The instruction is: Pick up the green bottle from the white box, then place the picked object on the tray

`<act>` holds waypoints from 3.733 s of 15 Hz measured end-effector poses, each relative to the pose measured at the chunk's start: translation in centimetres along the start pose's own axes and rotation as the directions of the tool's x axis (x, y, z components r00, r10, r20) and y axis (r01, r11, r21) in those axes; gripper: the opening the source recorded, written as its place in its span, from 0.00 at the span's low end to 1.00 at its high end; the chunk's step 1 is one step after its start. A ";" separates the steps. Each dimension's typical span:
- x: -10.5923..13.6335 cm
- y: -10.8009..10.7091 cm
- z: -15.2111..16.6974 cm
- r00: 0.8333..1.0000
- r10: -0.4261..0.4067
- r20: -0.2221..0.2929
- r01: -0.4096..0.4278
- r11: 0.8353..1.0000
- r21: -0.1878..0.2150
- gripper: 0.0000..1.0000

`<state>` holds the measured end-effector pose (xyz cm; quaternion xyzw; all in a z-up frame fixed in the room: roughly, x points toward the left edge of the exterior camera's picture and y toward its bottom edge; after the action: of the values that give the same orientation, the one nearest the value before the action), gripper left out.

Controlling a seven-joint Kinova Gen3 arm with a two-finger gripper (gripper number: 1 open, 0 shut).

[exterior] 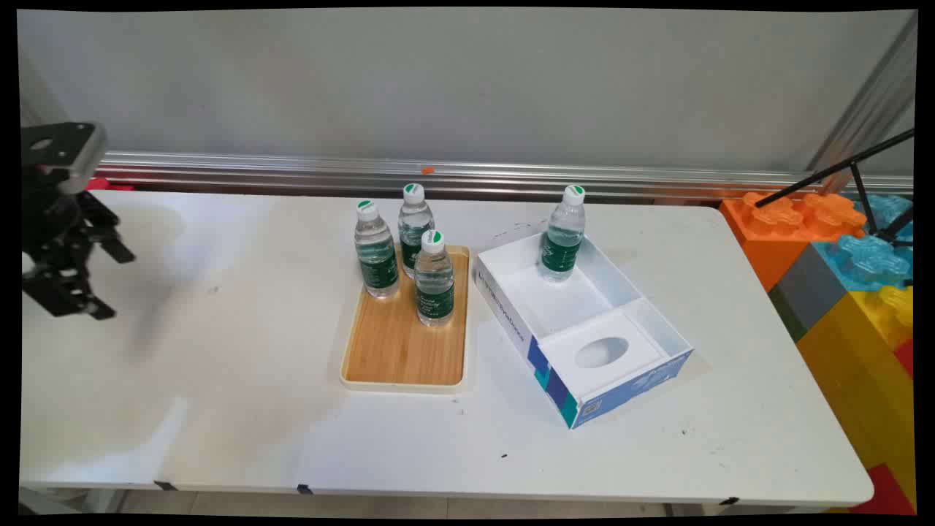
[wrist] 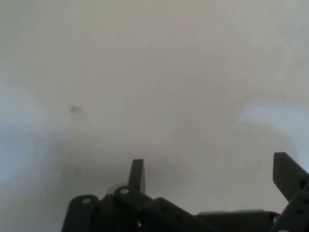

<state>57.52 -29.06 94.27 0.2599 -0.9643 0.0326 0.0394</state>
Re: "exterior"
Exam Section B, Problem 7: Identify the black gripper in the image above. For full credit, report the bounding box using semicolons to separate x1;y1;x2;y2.
20;186;137;322

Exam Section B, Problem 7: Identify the clear water bottle green label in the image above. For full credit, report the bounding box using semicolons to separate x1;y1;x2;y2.
398;183;437;279
539;185;588;283
413;229;456;327
354;199;401;300

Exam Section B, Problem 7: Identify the wooden tray cream rim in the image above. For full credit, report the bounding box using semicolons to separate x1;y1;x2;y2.
340;245;472;395

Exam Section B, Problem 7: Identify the white and blue cardboard box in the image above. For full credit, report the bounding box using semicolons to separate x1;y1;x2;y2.
473;230;695;430

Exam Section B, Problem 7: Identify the orange giant building block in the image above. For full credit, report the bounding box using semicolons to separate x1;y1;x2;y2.
720;191;869;294

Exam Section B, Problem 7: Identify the grey giant building block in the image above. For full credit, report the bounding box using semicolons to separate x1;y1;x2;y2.
768;243;850;343

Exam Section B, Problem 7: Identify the black tripod stand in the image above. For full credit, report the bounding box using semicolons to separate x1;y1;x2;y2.
755;128;916;251

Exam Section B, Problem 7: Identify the translucent blue building block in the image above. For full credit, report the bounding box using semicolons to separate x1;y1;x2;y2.
813;234;914;293
853;194;915;236

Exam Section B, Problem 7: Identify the aluminium frame rail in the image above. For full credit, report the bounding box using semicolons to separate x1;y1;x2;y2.
95;151;915;203

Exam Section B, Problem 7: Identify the aluminium frame post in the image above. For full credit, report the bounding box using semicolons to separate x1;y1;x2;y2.
806;11;918;176

